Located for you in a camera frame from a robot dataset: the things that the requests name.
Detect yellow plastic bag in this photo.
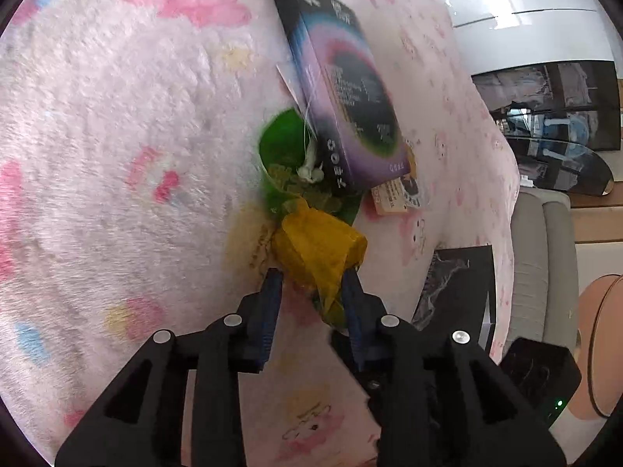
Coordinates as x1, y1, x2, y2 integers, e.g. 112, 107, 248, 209
271, 198, 368, 329

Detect grey upholstered sofa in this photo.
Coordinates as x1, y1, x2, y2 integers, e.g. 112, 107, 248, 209
503, 188, 580, 351

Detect black storage box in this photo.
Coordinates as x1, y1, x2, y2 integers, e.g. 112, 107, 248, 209
412, 246, 496, 352

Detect colourful printed card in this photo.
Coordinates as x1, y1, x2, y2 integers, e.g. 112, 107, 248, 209
371, 178, 408, 216

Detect cartoon figure sticker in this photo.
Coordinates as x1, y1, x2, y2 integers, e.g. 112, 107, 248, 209
400, 140, 428, 209

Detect glass coffee table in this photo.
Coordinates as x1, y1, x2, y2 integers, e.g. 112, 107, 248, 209
495, 107, 614, 197

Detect black purple book box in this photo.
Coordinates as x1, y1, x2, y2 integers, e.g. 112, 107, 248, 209
273, 0, 410, 194

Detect green plastic cup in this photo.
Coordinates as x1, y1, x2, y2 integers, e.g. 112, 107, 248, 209
258, 109, 362, 226

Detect pink cartoon print blanket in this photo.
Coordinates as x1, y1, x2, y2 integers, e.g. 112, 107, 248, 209
1, 0, 519, 461

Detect white wired earphones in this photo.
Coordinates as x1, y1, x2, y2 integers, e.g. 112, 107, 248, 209
276, 61, 324, 184

